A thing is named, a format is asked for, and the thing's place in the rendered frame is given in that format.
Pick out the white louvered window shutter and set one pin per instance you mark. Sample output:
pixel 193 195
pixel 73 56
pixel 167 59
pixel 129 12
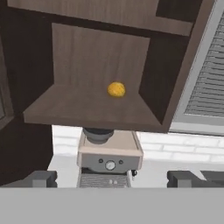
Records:
pixel 204 73

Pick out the dark brown wooden cabinet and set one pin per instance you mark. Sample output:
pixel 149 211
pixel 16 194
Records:
pixel 96 64

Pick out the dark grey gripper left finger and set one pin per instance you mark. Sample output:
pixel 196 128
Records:
pixel 43 178

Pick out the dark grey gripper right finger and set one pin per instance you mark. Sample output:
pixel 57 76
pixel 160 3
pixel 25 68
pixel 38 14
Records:
pixel 180 178

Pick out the beige espresso coffee machine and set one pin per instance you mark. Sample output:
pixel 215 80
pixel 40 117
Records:
pixel 109 157

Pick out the dark brown cabinet door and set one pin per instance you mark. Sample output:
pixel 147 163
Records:
pixel 17 128

